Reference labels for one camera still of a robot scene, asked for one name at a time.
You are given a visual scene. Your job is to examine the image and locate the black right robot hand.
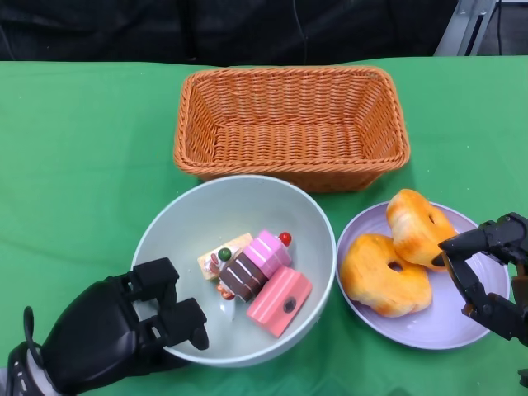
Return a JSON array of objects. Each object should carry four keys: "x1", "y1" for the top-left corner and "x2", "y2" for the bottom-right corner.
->
[{"x1": 431, "y1": 212, "x2": 528, "y2": 342}]

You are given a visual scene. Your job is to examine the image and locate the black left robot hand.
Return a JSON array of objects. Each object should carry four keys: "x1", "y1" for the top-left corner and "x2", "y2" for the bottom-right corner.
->
[{"x1": 40, "y1": 257, "x2": 210, "y2": 395}]

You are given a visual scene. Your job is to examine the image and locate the plump orange croissant bread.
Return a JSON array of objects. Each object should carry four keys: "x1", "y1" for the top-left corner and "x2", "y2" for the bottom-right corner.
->
[{"x1": 386, "y1": 188, "x2": 459, "y2": 271}]

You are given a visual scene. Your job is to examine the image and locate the orange donut bread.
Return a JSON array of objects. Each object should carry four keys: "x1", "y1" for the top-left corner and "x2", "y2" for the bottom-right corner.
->
[{"x1": 340, "y1": 233, "x2": 433, "y2": 318}]

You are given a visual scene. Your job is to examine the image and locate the grey round bowl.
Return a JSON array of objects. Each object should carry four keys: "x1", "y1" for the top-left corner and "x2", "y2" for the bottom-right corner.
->
[{"x1": 130, "y1": 175, "x2": 336, "y2": 368}]

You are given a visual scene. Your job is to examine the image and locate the lavender round plate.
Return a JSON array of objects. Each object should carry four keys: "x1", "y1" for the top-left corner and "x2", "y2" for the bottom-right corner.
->
[{"x1": 336, "y1": 201, "x2": 512, "y2": 351}]

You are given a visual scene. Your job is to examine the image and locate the yellow cake slice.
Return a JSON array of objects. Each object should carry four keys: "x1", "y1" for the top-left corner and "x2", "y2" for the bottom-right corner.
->
[{"x1": 197, "y1": 233, "x2": 253, "y2": 281}]

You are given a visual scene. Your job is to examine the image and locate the pink brown striped cake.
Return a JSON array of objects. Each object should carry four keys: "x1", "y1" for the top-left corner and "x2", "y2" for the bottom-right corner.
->
[{"x1": 216, "y1": 229, "x2": 294, "y2": 304}]

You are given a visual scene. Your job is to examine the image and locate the pink layered cake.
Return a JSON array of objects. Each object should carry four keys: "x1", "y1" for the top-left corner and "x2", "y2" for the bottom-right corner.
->
[{"x1": 246, "y1": 266, "x2": 314, "y2": 338}]

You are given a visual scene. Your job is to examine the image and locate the orange wicker basket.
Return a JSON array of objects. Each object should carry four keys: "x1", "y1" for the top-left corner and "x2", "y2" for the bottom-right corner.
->
[{"x1": 172, "y1": 67, "x2": 410, "y2": 194}]

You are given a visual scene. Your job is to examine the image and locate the green tablecloth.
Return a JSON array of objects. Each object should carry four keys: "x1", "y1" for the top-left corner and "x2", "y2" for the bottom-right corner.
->
[{"x1": 0, "y1": 55, "x2": 528, "y2": 396}]

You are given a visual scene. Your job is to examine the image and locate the black backdrop cloth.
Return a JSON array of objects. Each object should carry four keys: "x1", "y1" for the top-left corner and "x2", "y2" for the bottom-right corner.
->
[{"x1": 0, "y1": 0, "x2": 459, "y2": 68}]

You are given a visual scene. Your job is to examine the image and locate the black cable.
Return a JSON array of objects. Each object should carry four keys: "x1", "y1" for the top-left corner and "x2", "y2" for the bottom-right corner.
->
[
  {"x1": 22, "y1": 305, "x2": 45, "y2": 368},
  {"x1": 495, "y1": 0, "x2": 503, "y2": 55}
]

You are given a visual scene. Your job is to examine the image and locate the grey metal frame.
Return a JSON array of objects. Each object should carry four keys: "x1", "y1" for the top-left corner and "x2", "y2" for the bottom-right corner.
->
[{"x1": 433, "y1": 0, "x2": 500, "y2": 57}]

